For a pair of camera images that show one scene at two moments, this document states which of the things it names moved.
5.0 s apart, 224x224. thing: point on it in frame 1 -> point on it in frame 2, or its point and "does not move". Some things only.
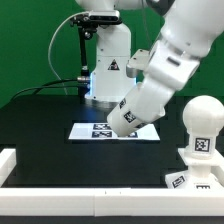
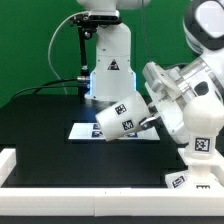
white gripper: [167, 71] -> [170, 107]
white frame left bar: [8, 161] does not move
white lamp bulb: [203, 115] does not move
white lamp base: [198, 175] does not move
